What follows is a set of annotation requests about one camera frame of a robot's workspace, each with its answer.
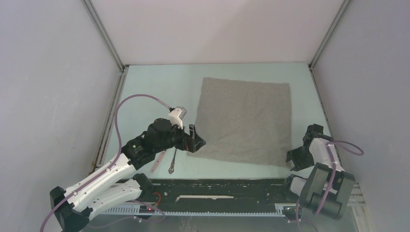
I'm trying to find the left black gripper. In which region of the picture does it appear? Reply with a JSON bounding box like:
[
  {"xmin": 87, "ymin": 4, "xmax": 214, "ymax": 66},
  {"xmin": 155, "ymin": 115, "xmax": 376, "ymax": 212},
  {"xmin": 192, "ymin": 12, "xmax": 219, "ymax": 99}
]
[{"xmin": 154, "ymin": 119, "xmax": 205, "ymax": 153}]

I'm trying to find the grey cloth napkin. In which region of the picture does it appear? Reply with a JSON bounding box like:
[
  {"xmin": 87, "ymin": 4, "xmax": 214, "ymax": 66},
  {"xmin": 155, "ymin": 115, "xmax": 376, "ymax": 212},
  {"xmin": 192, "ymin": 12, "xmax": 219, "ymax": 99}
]
[{"xmin": 194, "ymin": 78, "xmax": 292, "ymax": 167}]

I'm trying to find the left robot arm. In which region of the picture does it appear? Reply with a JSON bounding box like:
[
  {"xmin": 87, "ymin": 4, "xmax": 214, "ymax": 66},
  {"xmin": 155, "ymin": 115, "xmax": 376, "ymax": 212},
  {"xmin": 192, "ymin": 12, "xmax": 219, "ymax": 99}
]
[{"xmin": 50, "ymin": 118, "xmax": 206, "ymax": 232}]

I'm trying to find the iridescent fork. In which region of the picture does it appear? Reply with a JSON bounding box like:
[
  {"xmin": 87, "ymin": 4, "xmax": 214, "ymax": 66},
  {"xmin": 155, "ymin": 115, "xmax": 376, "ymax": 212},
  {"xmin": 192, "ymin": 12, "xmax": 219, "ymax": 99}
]
[{"xmin": 168, "ymin": 149, "xmax": 177, "ymax": 174}]

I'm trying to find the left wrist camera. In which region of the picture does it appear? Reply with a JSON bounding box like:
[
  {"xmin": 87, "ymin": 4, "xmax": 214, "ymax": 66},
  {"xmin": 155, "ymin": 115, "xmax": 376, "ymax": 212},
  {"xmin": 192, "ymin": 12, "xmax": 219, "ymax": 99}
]
[{"xmin": 168, "ymin": 106, "xmax": 187, "ymax": 129}]

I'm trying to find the silver spoon pink handle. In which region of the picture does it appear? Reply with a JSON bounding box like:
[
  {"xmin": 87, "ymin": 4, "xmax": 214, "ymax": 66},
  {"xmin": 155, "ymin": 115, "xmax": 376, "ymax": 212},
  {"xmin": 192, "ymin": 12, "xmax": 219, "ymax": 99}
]
[{"xmin": 150, "ymin": 150, "xmax": 166, "ymax": 174}]

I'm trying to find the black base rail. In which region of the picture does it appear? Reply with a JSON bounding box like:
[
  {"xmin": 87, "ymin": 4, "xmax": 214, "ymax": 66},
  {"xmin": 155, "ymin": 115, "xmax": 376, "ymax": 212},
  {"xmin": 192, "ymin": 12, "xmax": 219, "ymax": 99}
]
[{"xmin": 139, "ymin": 178, "xmax": 298, "ymax": 212}]

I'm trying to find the white cable duct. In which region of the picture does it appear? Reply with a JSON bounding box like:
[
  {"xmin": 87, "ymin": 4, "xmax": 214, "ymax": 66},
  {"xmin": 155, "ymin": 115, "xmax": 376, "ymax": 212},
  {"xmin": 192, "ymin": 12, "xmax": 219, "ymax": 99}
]
[{"xmin": 102, "ymin": 204, "xmax": 296, "ymax": 218}]

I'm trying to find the right aluminium frame post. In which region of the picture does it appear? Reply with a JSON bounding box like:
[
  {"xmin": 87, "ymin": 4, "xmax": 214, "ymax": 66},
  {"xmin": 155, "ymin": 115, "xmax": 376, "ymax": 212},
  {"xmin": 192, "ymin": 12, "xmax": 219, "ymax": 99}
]
[{"xmin": 308, "ymin": 0, "xmax": 352, "ymax": 71}]

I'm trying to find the aluminium frame post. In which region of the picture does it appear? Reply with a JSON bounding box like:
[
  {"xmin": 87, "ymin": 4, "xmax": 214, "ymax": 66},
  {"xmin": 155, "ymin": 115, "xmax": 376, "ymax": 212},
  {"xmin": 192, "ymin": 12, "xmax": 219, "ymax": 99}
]
[
  {"xmin": 308, "ymin": 0, "xmax": 352, "ymax": 71},
  {"xmin": 81, "ymin": 0, "xmax": 125, "ymax": 72}
]

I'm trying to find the left aluminium frame post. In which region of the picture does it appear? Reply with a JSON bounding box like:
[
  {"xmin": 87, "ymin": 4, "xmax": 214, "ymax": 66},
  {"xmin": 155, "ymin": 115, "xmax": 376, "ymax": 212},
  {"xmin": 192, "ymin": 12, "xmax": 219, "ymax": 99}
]
[{"xmin": 81, "ymin": 0, "xmax": 125, "ymax": 72}]

